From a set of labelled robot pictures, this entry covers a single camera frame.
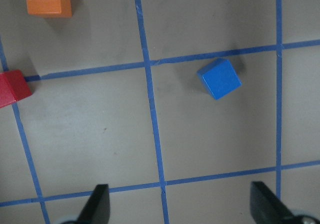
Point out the orange wooden block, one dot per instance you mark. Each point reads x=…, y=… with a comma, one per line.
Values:
x=49, y=8

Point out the blue wooden block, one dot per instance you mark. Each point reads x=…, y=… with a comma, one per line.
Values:
x=219, y=78

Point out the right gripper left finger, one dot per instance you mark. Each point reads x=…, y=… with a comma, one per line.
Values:
x=97, y=208

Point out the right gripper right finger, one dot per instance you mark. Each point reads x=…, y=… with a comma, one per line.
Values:
x=266, y=208

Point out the red wooden block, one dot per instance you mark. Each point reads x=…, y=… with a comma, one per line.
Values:
x=13, y=87

